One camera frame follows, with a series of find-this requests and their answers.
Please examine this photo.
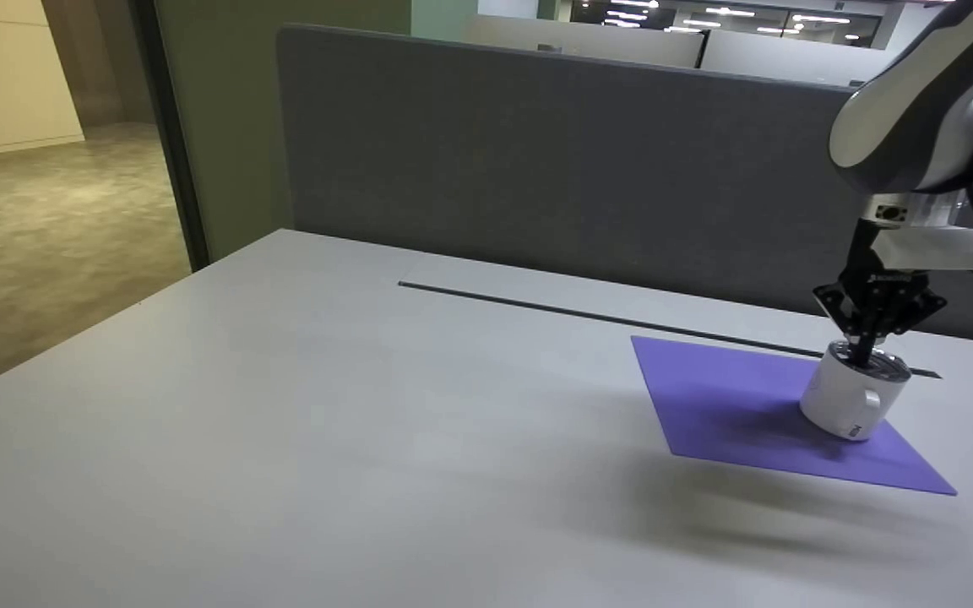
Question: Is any white mug with lid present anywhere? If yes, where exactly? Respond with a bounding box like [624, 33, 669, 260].
[798, 337, 914, 444]

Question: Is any grey desk divider panel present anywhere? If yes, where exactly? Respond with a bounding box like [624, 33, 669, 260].
[274, 25, 973, 349]

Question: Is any purple mat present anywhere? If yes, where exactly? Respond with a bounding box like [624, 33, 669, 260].
[627, 334, 960, 499]

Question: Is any grey background partition panel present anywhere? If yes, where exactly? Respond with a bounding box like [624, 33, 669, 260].
[697, 27, 905, 89]

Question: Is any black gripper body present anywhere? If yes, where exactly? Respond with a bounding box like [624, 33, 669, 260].
[810, 220, 949, 337]

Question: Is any dark door frame post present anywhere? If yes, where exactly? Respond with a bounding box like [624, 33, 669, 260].
[127, 0, 212, 273]

